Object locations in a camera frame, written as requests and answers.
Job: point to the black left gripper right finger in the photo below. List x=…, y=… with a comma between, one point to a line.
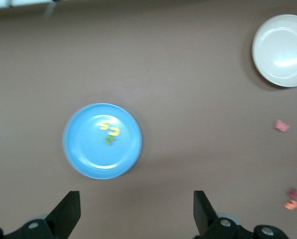
x=208, y=224

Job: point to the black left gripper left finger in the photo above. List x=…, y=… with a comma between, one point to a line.
x=58, y=221

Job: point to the green foam letter n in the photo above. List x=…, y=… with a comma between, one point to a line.
x=109, y=142

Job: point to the yellow foam letter u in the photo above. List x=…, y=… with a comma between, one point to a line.
x=116, y=132

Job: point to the yellow foam letter s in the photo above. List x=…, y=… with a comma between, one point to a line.
x=104, y=125

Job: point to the blue round plate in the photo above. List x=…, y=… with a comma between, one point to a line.
x=93, y=159

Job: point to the small orange foam letter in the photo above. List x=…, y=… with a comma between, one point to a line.
x=291, y=204

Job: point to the dark red foam letter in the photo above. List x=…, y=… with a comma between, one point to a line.
x=294, y=193

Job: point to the coral foam letter w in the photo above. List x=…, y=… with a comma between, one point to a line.
x=282, y=125

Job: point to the brown table cover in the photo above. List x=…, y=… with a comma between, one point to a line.
x=188, y=99

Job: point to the beige round plate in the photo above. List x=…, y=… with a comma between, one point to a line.
x=280, y=49

